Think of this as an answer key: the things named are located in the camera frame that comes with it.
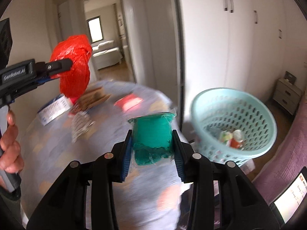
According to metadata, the red plastic bag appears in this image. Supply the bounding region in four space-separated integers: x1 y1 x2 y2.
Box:
50 34 92 98

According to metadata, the white blue carton box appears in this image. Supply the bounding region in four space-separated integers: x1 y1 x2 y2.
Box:
37 94 72 126

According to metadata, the green plastic cup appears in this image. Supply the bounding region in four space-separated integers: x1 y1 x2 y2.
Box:
128 112 176 166

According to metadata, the white heart-pattern wrapper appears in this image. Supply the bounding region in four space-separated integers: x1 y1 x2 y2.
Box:
71 112 94 143

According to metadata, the person's left hand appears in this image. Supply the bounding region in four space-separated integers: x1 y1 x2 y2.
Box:
0 109 25 190

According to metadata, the green white packet in basket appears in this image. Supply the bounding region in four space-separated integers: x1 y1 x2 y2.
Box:
219 130 233 146

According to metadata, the brown cardboard piece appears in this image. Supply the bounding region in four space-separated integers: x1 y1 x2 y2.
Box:
78 87 111 111

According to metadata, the orange white bottle in basket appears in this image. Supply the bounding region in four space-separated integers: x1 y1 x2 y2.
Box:
230 129 244 149

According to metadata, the white sofa in far room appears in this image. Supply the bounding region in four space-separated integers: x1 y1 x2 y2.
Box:
92 40 123 70

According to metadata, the light blue perforated basket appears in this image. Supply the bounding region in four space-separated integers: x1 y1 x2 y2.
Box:
191 88 277 166

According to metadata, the far room window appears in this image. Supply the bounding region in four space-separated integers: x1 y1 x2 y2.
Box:
87 16 104 43

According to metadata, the red flat packet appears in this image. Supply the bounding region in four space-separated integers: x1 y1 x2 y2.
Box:
114 94 143 112

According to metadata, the pink bedspread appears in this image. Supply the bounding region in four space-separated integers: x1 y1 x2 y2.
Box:
213 95 307 223

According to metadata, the smartphone with lit screen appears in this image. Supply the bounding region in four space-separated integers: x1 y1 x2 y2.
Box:
270 167 306 227

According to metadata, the beige nightstand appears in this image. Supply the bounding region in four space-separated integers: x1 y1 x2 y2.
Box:
273 78 302 115

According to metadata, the white wardrobe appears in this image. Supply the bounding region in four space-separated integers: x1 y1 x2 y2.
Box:
180 0 286 125

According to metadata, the dark picture frame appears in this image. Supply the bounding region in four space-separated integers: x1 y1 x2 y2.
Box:
284 71 297 85

